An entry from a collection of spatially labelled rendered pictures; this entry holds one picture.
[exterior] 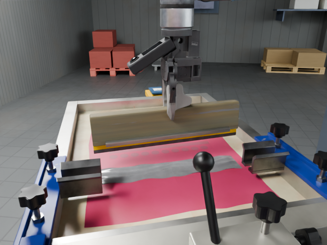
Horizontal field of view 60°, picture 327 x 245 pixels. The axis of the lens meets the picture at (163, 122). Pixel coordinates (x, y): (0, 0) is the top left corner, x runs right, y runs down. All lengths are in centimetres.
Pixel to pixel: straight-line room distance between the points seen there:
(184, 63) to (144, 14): 714
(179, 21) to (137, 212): 40
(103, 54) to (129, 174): 548
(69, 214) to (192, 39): 46
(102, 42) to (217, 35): 290
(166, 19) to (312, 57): 641
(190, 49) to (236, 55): 711
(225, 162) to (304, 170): 19
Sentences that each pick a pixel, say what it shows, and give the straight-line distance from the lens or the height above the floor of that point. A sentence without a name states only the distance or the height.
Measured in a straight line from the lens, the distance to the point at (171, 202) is 62.
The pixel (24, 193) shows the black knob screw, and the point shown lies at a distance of 52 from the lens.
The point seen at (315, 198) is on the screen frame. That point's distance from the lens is 65.
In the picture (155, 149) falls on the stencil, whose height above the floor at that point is 96.
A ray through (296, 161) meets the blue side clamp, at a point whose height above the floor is 100.
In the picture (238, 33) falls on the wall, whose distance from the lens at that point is 771.
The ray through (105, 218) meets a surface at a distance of 59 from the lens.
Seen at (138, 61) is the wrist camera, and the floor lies 123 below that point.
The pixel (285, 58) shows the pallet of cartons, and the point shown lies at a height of 25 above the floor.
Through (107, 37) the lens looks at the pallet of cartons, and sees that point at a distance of 672.
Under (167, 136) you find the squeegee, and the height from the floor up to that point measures 104.
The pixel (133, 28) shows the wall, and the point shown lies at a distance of 786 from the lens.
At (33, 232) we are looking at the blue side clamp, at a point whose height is 100.
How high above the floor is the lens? 134
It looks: 22 degrees down
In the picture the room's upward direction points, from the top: straight up
